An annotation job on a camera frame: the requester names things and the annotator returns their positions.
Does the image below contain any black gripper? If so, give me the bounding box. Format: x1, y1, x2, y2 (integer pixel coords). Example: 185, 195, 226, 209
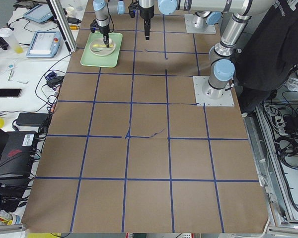
128, 0, 154, 40
90, 19, 110, 48

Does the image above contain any white round plate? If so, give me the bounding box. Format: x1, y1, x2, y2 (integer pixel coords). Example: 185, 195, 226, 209
89, 38, 116, 56

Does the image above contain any pale green plastic spoon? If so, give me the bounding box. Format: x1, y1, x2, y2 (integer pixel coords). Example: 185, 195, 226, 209
91, 48, 114, 54

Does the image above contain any yellow plastic fork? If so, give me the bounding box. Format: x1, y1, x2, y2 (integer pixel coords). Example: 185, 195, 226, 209
92, 44, 115, 48

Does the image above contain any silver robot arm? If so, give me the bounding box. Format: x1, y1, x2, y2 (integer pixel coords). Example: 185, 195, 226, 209
157, 0, 273, 100
90, 0, 126, 48

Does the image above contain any light green plastic tray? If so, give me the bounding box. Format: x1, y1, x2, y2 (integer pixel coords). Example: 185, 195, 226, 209
80, 32, 123, 68

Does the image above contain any white paper cup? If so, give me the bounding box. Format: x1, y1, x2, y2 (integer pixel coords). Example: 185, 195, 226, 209
65, 6, 76, 18

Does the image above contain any near teach pendant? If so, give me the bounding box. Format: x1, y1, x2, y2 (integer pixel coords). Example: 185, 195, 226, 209
26, 31, 61, 58

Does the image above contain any teach pendant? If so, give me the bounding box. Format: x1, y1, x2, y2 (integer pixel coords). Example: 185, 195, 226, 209
26, 31, 61, 58
23, 4, 53, 24

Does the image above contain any far teach pendant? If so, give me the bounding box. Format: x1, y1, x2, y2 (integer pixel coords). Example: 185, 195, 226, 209
23, 4, 53, 24

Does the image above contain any plastic cup with yellow drink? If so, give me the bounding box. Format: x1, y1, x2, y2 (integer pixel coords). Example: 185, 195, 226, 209
0, 27, 23, 54

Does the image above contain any black power adapter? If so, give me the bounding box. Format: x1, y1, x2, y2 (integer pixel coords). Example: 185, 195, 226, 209
16, 113, 48, 127

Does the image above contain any black smartphone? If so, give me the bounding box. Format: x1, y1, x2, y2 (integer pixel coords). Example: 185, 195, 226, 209
0, 88, 22, 98

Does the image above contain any person in black clothes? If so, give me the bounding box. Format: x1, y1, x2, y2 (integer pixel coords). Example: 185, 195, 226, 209
235, 0, 298, 117

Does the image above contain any black computer box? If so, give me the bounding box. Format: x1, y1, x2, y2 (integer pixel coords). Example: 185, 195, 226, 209
0, 131, 38, 178

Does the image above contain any aluminium frame post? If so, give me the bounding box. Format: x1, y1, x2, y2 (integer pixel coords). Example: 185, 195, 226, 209
47, 0, 77, 53

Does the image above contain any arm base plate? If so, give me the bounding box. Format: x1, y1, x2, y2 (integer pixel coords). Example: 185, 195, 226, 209
184, 14, 216, 34
193, 76, 234, 107

